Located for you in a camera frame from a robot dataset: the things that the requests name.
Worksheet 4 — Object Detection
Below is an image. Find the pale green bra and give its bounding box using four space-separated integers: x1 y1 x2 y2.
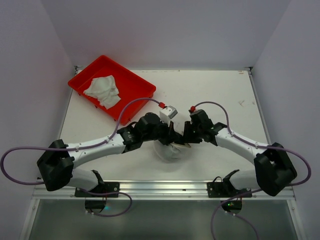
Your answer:
84 75 121 109

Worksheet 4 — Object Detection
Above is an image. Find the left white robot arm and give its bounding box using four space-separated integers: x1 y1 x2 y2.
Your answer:
37 112 183 193

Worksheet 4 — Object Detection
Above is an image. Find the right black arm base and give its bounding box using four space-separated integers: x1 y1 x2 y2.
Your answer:
206 169 252 214

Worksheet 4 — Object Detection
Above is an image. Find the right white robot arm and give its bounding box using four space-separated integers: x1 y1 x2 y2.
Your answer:
183 109 297 197

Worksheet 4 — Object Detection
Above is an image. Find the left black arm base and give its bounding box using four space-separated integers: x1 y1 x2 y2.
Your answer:
74 170 127 218

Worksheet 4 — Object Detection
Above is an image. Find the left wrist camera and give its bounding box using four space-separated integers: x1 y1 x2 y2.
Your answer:
159 105 178 125

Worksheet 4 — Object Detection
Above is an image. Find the aluminium mounting rail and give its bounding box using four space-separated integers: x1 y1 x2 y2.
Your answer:
31 180 293 200

